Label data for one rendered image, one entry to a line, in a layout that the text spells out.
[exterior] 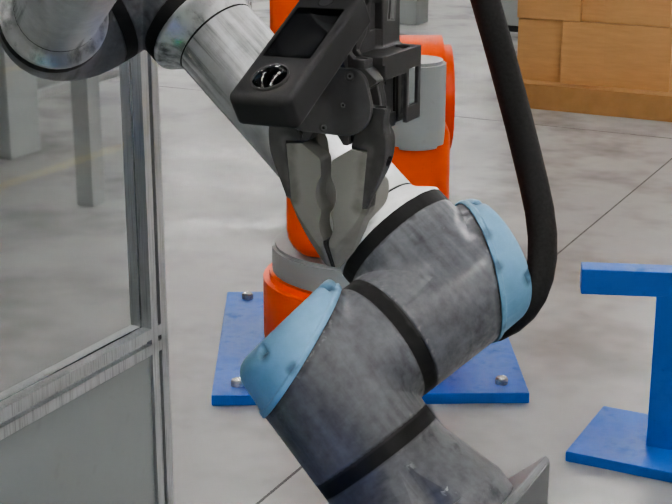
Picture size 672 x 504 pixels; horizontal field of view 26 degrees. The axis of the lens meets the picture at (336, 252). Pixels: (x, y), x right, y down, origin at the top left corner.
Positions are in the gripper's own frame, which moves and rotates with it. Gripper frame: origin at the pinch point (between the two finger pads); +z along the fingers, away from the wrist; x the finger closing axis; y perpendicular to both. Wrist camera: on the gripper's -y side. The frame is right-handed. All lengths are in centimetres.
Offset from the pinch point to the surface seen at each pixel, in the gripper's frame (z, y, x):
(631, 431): 140, 285, 57
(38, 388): 43, 51, 70
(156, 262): 34, 78, 70
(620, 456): 140, 267, 55
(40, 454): 52, 51, 71
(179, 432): 143, 230, 172
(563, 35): 101, 712, 230
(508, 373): 140, 307, 103
